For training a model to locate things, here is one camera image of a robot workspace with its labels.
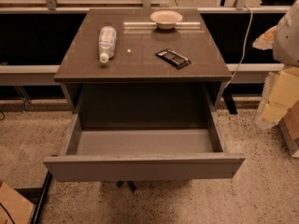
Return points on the black rxbar chocolate wrapper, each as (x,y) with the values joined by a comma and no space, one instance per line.
(173,58)

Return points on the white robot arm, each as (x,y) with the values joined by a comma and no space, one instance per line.
(286,37)

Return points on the grey drawer cabinet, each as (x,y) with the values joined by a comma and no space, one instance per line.
(136,89)

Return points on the open grey top drawer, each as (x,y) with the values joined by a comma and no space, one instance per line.
(133,155)

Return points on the clear plastic water bottle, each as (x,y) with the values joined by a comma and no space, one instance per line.
(106,43)

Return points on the white paper bowl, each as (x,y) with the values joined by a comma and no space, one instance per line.
(166,19)

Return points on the cardboard box bottom left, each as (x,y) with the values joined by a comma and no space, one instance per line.
(14,208)

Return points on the grey horizontal rail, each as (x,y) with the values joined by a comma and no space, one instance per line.
(28,75)

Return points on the black metal floor frame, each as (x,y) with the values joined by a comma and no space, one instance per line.
(37,196)

